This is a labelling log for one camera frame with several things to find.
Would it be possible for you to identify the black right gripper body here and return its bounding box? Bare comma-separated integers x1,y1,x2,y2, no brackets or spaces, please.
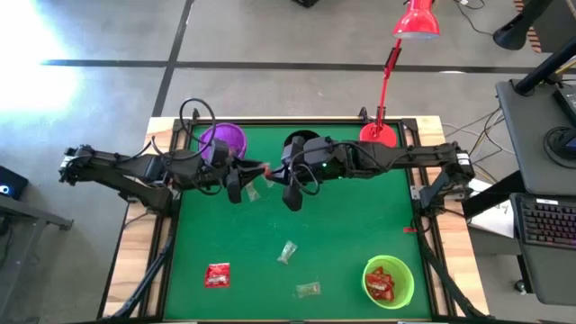
281,134,347,212

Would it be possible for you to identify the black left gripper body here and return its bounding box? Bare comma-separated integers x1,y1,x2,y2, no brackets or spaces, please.
202,159,243,204

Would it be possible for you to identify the clear packet green red candy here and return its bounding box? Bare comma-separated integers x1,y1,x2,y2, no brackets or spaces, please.
275,239,299,266

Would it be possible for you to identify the large clear packet green candy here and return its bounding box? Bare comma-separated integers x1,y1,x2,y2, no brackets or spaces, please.
295,281,322,299

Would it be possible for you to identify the purple bucket with face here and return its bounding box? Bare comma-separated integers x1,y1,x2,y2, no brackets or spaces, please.
197,121,248,166

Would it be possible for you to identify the black bucket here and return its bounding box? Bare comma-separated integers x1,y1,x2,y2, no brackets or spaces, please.
283,129,321,149

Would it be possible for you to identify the green table mat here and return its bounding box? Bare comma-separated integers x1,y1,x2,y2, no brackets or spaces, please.
164,123,433,321

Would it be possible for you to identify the red desk lamp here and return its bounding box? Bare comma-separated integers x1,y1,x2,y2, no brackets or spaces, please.
358,0,441,149

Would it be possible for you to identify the lime green bowl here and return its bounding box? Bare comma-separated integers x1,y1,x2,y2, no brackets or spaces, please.
362,254,416,311

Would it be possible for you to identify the white paper sheet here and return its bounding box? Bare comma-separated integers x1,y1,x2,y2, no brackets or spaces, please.
467,179,517,239

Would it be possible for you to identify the grey side table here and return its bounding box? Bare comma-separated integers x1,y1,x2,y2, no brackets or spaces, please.
0,195,74,324

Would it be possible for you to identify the black box blue light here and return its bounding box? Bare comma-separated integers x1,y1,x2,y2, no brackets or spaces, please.
0,165,29,202

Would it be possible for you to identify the grey desk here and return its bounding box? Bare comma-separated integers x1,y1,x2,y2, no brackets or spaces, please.
494,78,576,197

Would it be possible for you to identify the black keyboard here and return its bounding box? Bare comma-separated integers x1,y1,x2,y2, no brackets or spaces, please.
517,197,576,248

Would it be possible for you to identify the round black device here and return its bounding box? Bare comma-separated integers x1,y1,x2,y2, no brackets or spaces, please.
543,126,576,161

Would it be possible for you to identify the grey keyboard tray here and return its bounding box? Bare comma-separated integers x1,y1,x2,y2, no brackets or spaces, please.
510,193,576,307

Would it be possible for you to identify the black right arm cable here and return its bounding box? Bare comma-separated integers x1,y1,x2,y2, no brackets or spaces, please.
287,148,321,198

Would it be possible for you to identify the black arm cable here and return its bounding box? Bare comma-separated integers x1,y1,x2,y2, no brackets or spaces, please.
150,97,218,163
287,148,321,198

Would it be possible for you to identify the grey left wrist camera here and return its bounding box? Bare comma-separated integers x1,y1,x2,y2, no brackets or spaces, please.
207,138,231,166

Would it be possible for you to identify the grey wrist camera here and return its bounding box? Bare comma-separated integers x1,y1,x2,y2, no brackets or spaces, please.
304,136,335,166
207,138,231,166

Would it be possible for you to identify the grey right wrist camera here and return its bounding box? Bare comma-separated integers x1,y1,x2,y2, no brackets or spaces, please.
304,136,335,166

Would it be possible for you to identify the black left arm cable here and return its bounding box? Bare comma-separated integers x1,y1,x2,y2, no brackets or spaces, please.
150,97,218,163

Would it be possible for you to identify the black table border frame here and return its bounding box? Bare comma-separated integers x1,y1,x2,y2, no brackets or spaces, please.
148,116,451,323

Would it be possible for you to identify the black rig frame strut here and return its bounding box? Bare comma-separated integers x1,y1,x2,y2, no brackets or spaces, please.
416,215,487,320
107,233,176,320

